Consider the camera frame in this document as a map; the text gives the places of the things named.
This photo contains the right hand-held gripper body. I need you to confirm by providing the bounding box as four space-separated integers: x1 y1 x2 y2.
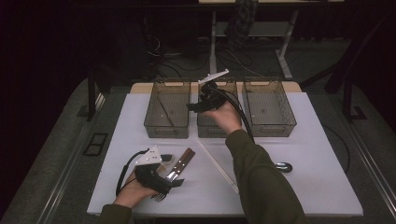
198 68 230 111

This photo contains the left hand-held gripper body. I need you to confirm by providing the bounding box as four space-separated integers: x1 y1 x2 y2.
134 146 172 195

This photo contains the smoked clear plastic bin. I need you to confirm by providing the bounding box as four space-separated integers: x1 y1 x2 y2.
242 77 297 138
196 78 243 139
143 78 191 140

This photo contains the wooden handled fork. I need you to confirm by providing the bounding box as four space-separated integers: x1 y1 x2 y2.
151 149 196 203

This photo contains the steel chopstick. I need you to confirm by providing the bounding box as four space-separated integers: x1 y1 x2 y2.
156 92 176 128
155 92 175 128

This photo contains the steel spoon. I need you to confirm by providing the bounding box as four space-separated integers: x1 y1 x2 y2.
275 161 294 174

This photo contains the person's right hand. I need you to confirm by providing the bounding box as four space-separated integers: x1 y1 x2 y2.
200 101 243 135

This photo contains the person's left hand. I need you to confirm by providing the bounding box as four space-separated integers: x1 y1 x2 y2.
113 169 160 209

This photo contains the desk with white metal legs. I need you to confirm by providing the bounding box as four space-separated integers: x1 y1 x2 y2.
198 0 346 81

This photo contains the dark patterned hanging jacket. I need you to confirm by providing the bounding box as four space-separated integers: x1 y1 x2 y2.
223 0 260 49

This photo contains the black metal stand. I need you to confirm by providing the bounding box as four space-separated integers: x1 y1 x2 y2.
86 66 108 122
341 69 369 123

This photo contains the white table mat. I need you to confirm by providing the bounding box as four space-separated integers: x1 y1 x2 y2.
86 91 364 217

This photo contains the right hand-held gripper cable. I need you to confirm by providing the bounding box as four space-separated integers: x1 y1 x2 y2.
211 87 256 145

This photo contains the tangle of black floor cables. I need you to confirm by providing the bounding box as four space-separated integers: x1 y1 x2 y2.
146 34 265 78

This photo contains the black floor socket frame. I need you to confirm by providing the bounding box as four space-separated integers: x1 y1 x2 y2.
82 133 109 157

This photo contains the metal floor rail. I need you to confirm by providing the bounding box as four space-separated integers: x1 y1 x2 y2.
344 119 396 216
36 92 106 224

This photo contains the black floor cable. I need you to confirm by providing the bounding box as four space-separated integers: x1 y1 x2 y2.
321 123 352 175

